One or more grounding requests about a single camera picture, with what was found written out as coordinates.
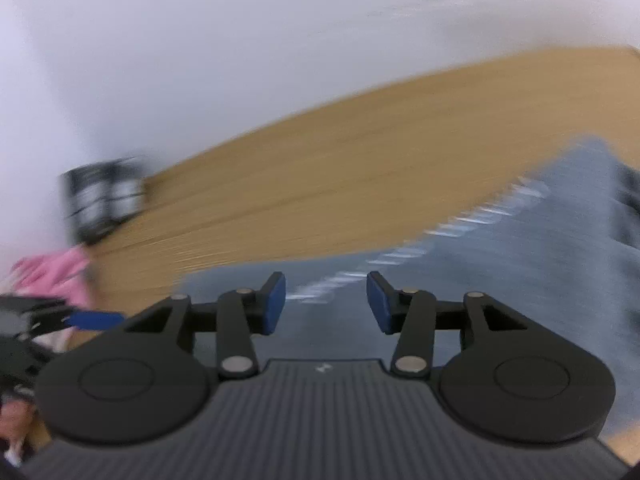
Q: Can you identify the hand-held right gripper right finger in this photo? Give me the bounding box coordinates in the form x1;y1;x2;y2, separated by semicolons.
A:
366;270;528;377

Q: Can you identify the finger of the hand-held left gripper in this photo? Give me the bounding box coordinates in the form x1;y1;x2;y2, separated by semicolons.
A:
65;311;127;332

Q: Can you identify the person's left hand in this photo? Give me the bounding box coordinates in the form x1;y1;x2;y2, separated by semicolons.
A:
0;402;36;467

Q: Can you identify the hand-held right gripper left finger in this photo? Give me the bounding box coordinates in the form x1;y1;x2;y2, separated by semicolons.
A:
122;271;287;380

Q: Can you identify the grey hoodie with red print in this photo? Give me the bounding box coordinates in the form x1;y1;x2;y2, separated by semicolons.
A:
175;135;640;453

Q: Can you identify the black white plaid shirt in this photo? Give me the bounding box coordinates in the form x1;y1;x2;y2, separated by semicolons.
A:
61;157;151;247

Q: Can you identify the pink garment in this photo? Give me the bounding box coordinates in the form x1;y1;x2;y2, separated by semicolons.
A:
9;249;96;311

